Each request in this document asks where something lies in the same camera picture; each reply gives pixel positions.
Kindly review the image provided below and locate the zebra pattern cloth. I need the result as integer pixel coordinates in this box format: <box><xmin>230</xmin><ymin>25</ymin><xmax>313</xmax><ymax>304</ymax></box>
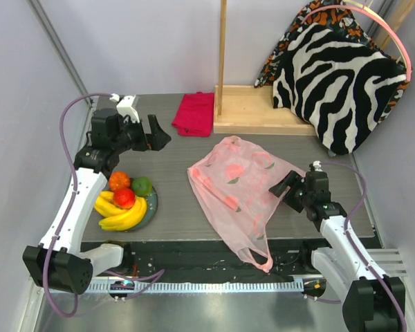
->
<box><xmin>273</xmin><ymin>24</ymin><xmax>408</xmax><ymax>155</ymax></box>

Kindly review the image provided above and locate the wooden stand with post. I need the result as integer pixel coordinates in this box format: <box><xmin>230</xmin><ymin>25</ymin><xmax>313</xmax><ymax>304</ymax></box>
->
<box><xmin>213</xmin><ymin>1</ymin><xmax>315</xmax><ymax>136</ymax></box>

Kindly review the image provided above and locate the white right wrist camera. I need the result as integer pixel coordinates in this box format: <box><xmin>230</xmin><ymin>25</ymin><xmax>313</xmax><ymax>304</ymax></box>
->
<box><xmin>309</xmin><ymin>160</ymin><xmax>322</xmax><ymax>172</ymax></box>

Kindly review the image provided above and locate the red apple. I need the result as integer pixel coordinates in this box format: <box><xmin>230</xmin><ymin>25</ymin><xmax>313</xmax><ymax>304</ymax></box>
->
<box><xmin>113</xmin><ymin>187</ymin><xmax>136</xmax><ymax>210</ymax></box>

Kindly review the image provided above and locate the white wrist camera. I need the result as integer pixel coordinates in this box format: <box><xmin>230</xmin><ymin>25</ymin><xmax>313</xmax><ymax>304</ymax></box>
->
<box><xmin>109</xmin><ymin>93</ymin><xmax>140</xmax><ymax>123</ymax></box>
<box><xmin>309</xmin><ymin>160</ymin><xmax>322</xmax><ymax>172</ymax></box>

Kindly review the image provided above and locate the dark green plate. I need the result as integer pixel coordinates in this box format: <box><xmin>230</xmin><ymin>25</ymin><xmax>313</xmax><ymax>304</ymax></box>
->
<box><xmin>128</xmin><ymin>187</ymin><xmax>158</xmax><ymax>232</ymax></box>

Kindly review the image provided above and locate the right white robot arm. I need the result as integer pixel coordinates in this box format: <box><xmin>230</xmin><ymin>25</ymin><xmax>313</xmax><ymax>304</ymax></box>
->
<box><xmin>269</xmin><ymin>167</ymin><xmax>407</xmax><ymax>331</ymax></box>

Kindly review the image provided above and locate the orange floral cloth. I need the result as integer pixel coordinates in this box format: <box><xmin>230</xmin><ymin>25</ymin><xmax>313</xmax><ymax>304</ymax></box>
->
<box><xmin>255</xmin><ymin>1</ymin><xmax>412</xmax><ymax>109</ymax></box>

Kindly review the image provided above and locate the red folded cloth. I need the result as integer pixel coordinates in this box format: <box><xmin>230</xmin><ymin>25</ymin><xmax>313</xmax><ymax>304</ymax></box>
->
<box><xmin>172</xmin><ymin>92</ymin><xmax>214</xmax><ymax>138</ymax></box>

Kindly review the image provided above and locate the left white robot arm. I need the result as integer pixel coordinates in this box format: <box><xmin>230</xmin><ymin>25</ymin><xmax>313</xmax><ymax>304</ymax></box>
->
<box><xmin>23</xmin><ymin>108</ymin><xmax>171</xmax><ymax>295</ymax></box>

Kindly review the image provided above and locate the pink hoop tube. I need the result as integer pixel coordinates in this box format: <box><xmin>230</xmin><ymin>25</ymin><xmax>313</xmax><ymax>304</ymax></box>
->
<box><xmin>299</xmin><ymin>4</ymin><xmax>413</xmax><ymax>82</ymax></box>

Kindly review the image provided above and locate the green mango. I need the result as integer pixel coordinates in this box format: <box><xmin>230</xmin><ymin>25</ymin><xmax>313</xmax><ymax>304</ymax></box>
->
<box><xmin>131</xmin><ymin>176</ymin><xmax>152</xmax><ymax>197</ymax></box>

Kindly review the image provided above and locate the white slotted cable duct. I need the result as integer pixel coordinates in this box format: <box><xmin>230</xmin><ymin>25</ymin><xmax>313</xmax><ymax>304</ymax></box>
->
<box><xmin>85</xmin><ymin>277</ymin><xmax>304</xmax><ymax>294</ymax></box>

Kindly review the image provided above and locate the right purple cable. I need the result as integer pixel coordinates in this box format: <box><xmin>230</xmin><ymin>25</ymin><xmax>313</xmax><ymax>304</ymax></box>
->
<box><xmin>304</xmin><ymin>160</ymin><xmax>408</xmax><ymax>332</ymax></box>

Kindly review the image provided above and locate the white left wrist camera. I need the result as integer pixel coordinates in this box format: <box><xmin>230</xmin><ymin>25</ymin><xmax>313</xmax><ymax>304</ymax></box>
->
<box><xmin>109</xmin><ymin>93</ymin><xmax>140</xmax><ymax>123</ymax></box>

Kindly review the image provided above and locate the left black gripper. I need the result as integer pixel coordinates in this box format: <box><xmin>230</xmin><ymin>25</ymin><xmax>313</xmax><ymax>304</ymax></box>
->
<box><xmin>111</xmin><ymin>115</ymin><xmax>170</xmax><ymax>154</ymax></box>

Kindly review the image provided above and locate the orange tangerine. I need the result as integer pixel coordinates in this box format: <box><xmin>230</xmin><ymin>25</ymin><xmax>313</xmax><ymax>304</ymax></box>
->
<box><xmin>108</xmin><ymin>171</ymin><xmax>131</xmax><ymax>192</ymax></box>

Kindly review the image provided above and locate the yellow banana bunch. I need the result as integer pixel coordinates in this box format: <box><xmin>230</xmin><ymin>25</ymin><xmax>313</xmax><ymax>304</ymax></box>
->
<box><xmin>94</xmin><ymin>191</ymin><xmax>148</xmax><ymax>231</ymax></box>

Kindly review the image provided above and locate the pink plastic bag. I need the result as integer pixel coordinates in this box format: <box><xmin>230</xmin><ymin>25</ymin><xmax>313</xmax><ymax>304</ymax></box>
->
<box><xmin>187</xmin><ymin>136</ymin><xmax>305</xmax><ymax>273</ymax></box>

